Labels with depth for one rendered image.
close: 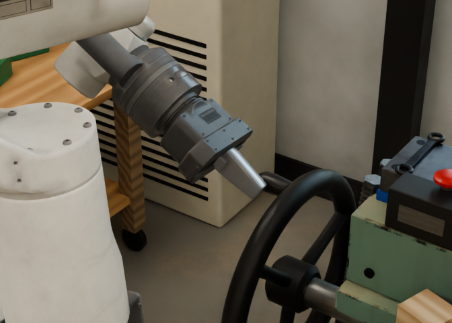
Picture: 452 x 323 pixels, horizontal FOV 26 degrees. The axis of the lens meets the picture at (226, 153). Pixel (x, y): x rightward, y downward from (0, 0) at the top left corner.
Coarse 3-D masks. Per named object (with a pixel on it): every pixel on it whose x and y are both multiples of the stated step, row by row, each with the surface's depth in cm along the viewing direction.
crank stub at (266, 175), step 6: (258, 174) 117; (264, 174) 116; (270, 174) 116; (276, 174) 116; (264, 180) 115; (270, 180) 115; (276, 180) 115; (282, 180) 115; (288, 180) 115; (270, 186) 115; (276, 186) 115; (282, 186) 114; (270, 192) 116; (276, 192) 115
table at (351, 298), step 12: (348, 288) 108; (360, 288) 108; (336, 300) 108; (348, 300) 107; (360, 300) 106; (372, 300) 106; (384, 300) 106; (396, 300) 106; (348, 312) 108; (360, 312) 107; (372, 312) 106; (384, 312) 105; (396, 312) 104
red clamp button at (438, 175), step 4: (436, 172) 100; (440, 172) 99; (444, 172) 99; (448, 172) 99; (436, 176) 99; (440, 176) 99; (444, 176) 99; (448, 176) 99; (436, 180) 99; (440, 180) 98; (444, 180) 98; (448, 180) 98; (440, 184) 98; (444, 184) 98; (448, 184) 98
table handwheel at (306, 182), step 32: (288, 192) 109; (320, 192) 114; (352, 192) 122; (256, 256) 105; (288, 256) 118; (288, 288) 115; (320, 288) 115; (224, 320) 106; (288, 320) 119; (320, 320) 127; (352, 320) 112
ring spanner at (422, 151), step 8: (432, 136) 110; (440, 136) 110; (424, 144) 108; (432, 144) 108; (416, 152) 107; (424, 152) 107; (408, 160) 105; (416, 160) 105; (400, 168) 104; (408, 168) 104
